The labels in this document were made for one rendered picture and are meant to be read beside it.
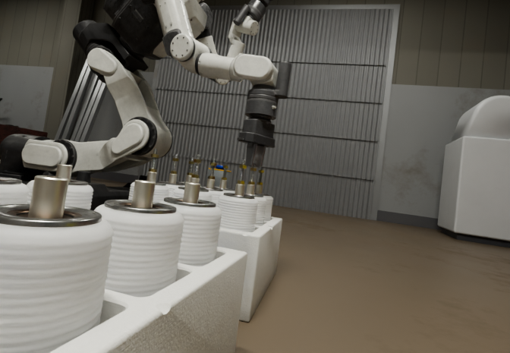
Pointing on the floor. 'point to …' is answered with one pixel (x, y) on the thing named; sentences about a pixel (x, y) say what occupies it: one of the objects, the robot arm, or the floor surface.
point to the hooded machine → (478, 176)
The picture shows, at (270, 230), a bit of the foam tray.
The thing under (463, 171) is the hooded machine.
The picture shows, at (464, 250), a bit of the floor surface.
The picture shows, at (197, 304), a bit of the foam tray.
